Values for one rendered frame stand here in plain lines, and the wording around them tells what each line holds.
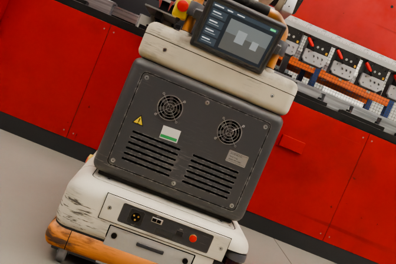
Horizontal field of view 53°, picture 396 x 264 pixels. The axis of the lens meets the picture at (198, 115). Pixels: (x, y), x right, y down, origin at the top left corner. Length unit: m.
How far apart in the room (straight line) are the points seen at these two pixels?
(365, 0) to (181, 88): 1.75
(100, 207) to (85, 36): 1.40
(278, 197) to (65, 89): 1.45
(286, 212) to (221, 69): 1.46
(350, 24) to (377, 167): 0.91
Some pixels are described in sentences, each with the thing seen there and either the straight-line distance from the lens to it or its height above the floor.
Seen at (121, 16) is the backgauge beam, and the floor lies 0.93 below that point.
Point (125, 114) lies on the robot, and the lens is 1.27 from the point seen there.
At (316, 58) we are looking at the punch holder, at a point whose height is 1.14.
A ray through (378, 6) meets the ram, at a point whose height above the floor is 1.59.
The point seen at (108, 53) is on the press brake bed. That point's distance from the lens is 2.42.
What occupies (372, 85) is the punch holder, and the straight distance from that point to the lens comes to 2.74.
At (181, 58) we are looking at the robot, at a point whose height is 0.73.
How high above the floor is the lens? 0.65
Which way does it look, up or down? 3 degrees down
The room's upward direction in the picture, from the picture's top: 23 degrees clockwise
